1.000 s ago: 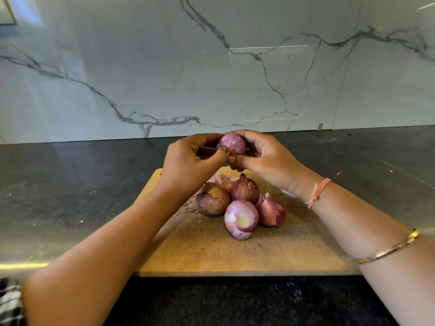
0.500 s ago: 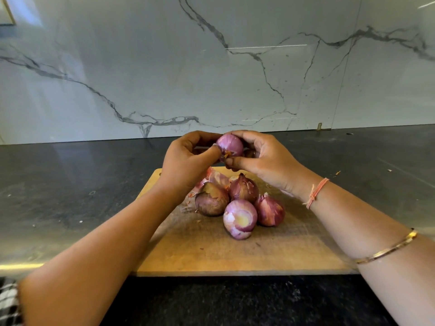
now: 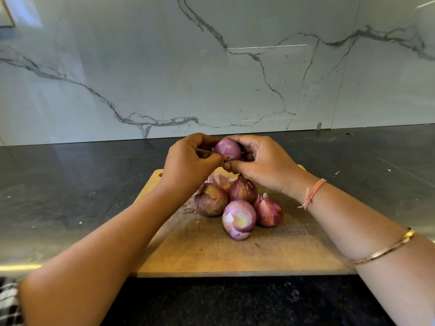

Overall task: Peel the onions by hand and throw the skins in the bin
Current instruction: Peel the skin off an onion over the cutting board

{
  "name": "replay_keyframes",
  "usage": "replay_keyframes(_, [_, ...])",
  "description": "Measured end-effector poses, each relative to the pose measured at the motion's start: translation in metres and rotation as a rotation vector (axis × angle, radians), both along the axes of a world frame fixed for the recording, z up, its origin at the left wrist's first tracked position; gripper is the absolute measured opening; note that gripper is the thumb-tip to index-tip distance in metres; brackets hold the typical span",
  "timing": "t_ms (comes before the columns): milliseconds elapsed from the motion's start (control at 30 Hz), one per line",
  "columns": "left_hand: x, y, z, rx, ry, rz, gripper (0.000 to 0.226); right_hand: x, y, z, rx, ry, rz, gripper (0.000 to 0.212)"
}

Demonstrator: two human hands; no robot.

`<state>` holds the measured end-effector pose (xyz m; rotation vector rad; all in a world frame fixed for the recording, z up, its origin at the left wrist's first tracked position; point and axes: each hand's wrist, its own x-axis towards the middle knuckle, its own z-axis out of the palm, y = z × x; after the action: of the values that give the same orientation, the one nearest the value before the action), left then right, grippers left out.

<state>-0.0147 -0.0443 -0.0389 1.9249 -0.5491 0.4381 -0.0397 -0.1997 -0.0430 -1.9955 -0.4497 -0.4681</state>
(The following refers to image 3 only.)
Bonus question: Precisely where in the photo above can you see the person's left hand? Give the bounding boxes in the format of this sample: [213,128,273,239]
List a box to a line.
[159,133,224,201]

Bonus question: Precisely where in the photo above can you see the person's right hand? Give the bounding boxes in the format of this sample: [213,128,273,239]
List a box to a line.
[223,135,317,200]

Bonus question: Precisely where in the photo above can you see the pile of onion peels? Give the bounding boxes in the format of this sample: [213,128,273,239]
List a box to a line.
[206,171,233,189]

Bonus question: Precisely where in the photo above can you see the brownish red onion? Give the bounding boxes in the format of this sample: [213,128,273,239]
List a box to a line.
[194,182,230,218]

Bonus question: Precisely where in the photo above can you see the small red onion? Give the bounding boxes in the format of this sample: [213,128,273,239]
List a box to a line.
[213,138,243,162]

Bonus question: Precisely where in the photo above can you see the red onion with pale patch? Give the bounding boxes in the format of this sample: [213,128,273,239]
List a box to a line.
[222,199,258,241]

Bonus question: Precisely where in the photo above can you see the person's right forearm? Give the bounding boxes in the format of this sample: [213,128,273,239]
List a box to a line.
[295,181,435,326]

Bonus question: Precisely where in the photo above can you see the person's left forearm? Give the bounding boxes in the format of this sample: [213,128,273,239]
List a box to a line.
[18,190,188,326]

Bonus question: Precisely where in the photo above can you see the wooden cutting board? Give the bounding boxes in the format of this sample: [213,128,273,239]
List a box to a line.
[132,166,356,278]

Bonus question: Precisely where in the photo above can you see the gold bangle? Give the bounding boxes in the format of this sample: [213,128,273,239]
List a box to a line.
[353,229,416,266]

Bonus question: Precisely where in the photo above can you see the black white plaid sleeve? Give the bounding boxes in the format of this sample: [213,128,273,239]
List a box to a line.
[0,278,23,326]

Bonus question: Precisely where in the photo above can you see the orange thread bracelet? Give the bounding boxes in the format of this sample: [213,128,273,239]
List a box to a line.
[298,177,327,212]

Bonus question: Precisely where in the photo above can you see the white wall switch plate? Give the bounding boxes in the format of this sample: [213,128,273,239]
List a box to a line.
[0,0,16,28]

